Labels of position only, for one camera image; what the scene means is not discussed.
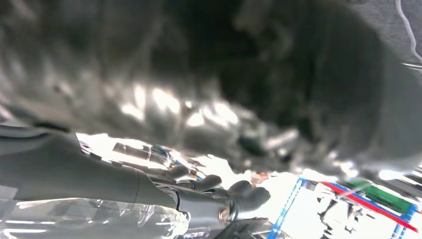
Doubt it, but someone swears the blue metal shelf rack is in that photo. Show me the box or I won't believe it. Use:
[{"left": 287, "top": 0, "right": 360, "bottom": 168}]
[
  {"left": 390, "top": 204, "right": 420, "bottom": 239},
  {"left": 266, "top": 177, "right": 308, "bottom": 239}
]

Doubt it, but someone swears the green banner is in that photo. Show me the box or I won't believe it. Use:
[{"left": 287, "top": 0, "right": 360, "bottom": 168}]
[{"left": 342, "top": 179, "right": 414, "bottom": 215}]

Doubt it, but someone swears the white power cable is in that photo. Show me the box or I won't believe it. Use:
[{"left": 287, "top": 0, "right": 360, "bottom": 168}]
[{"left": 395, "top": 0, "right": 422, "bottom": 64}]

